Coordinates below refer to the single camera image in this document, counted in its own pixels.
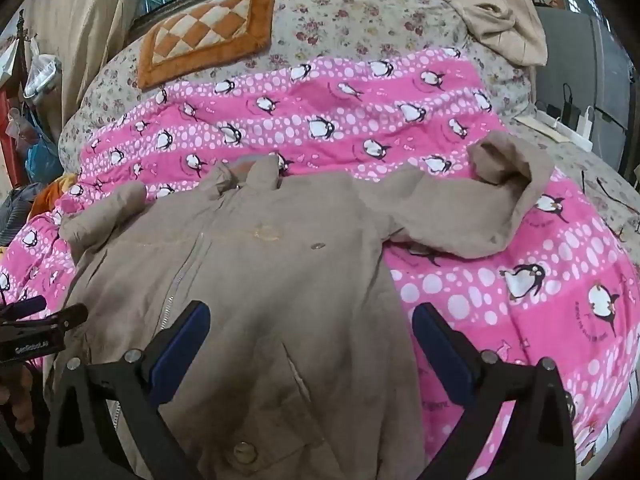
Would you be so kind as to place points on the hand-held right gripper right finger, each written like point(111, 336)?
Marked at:
point(445, 355)

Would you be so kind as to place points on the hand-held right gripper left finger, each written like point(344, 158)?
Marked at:
point(184, 342)

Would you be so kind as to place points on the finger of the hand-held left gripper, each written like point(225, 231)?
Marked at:
point(27, 306)
point(67, 317)

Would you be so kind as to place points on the beige jacket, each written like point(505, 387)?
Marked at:
point(280, 285)

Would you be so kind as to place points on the person's left hand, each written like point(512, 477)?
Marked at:
point(21, 400)

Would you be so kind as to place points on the grey striped cloth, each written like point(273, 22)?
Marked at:
point(17, 210)

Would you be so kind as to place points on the orange cloth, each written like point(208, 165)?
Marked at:
point(52, 191)

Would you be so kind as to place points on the blue plastic bag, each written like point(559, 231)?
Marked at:
point(40, 156)

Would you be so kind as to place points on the white plastic bag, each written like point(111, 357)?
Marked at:
point(41, 74)

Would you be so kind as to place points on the wooden slat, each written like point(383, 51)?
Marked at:
point(542, 129)

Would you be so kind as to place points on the pink penguin print blanket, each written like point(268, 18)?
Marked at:
point(350, 125)

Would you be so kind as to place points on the white charger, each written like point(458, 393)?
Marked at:
point(583, 121)

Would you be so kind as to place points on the black charger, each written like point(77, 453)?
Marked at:
point(569, 106)

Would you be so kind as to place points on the beige curtain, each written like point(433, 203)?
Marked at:
point(85, 20)
point(505, 15)

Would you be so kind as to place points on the orange checkered cushion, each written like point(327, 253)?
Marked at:
point(200, 30)

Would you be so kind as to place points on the floral bed sheet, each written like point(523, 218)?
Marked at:
point(350, 15)

